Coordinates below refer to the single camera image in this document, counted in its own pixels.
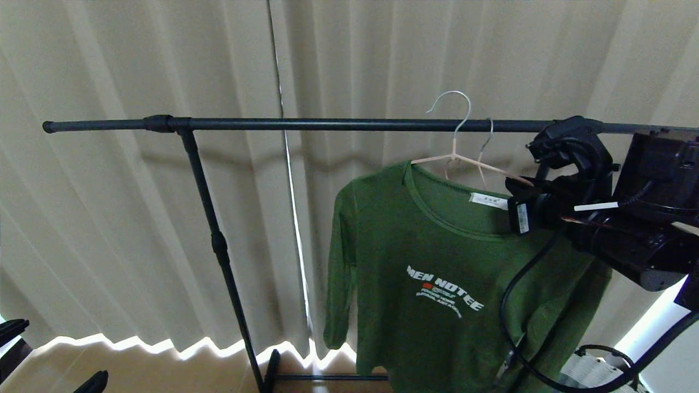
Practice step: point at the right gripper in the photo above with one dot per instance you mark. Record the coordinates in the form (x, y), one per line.
(538, 210)

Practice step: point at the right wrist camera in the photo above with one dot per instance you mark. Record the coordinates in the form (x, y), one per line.
(573, 147)

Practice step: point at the pink clothes hanger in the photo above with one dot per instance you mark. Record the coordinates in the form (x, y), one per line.
(461, 123)
(487, 139)

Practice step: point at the white laundry basket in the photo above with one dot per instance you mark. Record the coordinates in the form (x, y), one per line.
(595, 371)

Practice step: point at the black clothes rack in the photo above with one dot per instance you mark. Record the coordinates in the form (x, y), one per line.
(273, 124)

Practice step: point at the beige curtain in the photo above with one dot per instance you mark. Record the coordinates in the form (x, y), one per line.
(109, 218)

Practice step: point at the green long-sleeved shirt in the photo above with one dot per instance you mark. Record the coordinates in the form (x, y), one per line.
(437, 245)

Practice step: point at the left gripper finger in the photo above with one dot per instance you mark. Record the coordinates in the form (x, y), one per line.
(12, 329)
(94, 383)

